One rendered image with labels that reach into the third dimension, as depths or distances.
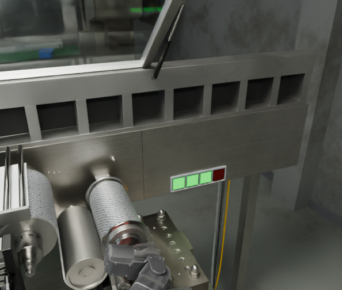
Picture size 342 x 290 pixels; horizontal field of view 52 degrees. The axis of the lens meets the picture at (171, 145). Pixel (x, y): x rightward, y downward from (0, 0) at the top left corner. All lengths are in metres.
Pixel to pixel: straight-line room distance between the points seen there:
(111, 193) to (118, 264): 0.38
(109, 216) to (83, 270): 0.16
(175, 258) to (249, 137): 0.57
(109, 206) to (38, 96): 0.40
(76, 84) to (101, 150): 0.25
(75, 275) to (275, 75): 1.00
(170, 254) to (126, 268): 0.52
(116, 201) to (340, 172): 2.35
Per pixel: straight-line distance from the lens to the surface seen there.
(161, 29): 1.01
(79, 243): 1.09
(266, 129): 1.51
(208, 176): 1.45
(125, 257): 0.83
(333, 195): 3.29
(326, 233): 3.24
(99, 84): 1.15
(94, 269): 1.08
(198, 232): 2.98
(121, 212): 1.06
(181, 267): 1.28
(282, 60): 1.44
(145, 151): 1.29
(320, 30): 2.85
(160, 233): 1.40
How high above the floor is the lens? 1.96
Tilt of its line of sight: 27 degrees down
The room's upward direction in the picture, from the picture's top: straight up
